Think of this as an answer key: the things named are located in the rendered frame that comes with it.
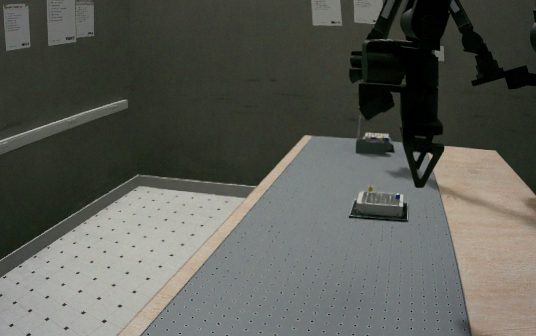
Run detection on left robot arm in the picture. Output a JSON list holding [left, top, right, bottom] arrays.
[[358, 0, 452, 122]]

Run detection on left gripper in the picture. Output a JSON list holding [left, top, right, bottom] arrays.
[[400, 87, 445, 188]]

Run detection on white grid rack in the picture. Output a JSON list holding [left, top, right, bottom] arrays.
[[356, 191, 403, 217]]

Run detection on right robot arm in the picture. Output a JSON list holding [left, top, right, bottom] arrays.
[[349, 0, 504, 84]]

